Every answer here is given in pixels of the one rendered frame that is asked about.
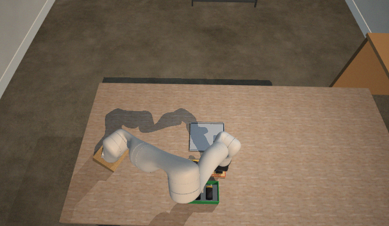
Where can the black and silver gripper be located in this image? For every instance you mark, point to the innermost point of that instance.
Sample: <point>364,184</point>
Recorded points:
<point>223,166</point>

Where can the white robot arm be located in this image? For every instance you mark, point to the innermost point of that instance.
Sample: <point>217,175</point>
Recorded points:
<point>186,179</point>

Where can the green open-top box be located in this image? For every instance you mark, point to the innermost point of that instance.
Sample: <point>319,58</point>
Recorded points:
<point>215,188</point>

